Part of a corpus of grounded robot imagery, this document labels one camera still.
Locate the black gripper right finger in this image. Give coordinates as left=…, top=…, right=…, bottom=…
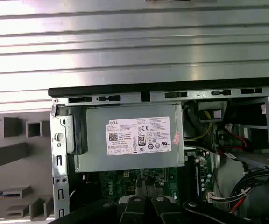
left=151, top=196, right=251, bottom=224

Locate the yellow wire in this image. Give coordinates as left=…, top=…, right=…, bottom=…
left=185, top=109, right=214, bottom=142

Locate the black RAM slot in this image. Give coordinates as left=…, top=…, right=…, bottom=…
left=194, top=155, right=202, bottom=198
left=186, top=151, right=196, bottom=203

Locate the grey parts rack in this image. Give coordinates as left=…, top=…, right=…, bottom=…
left=0, top=112, right=55, bottom=221

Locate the grey power supply unit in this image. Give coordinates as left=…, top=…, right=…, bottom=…
left=66, top=104, right=186, bottom=174

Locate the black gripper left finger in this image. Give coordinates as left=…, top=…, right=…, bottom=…
left=54, top=196, right=147, bottom=224

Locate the green motherboard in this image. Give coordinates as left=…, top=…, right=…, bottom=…
left=82, top=150, right=217, bottom=212

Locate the black wire bundle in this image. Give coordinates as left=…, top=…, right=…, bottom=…
left=230, top=168, right=269, bottom=212

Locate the black PC case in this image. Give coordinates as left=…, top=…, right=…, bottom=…
left=48, top=80, right=269, bottom=224

